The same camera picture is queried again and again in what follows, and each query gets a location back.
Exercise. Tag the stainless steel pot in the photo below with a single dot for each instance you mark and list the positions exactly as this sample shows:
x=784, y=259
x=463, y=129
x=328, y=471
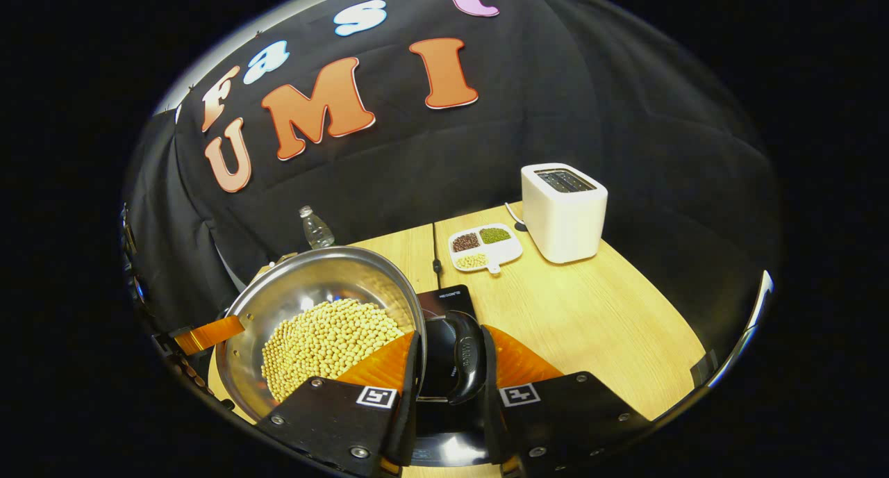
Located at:
x=312, y=283

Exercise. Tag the white divided dish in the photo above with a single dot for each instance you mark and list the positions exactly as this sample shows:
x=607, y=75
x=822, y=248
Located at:
x=510, y=252

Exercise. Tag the red beans portion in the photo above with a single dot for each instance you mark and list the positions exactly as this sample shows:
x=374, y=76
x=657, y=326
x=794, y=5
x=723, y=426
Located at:
x=466, y=242

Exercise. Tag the black backdrop cloth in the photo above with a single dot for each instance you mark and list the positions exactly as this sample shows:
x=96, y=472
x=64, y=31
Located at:
x=590, y=117

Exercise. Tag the white toaster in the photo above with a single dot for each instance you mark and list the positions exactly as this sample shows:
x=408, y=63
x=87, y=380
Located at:
x=562, y=228

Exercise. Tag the small soybeans portion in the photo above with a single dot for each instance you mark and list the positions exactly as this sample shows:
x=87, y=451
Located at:
x=472, y=260

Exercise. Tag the pile of soybeans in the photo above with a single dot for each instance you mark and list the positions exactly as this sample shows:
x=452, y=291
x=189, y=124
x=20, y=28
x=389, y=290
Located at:
x=326, y=339

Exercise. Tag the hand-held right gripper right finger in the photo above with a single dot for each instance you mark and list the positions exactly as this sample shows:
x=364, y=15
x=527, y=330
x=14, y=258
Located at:
x=489, y=422

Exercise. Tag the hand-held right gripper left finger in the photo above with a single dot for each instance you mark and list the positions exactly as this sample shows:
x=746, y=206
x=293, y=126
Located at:
x=410, y=422

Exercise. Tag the green mung beans portion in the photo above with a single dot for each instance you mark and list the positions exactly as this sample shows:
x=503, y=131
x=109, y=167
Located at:
x=494, y=235

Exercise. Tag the black induction cooktop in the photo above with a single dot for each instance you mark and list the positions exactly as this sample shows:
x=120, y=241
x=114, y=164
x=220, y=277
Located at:
x=448, y=299

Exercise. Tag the clear plastic water bottle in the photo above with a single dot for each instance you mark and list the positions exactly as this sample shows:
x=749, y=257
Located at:
x=318, y=235

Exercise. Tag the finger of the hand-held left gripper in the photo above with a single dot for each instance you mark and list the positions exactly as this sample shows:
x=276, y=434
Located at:
x=208, y=333

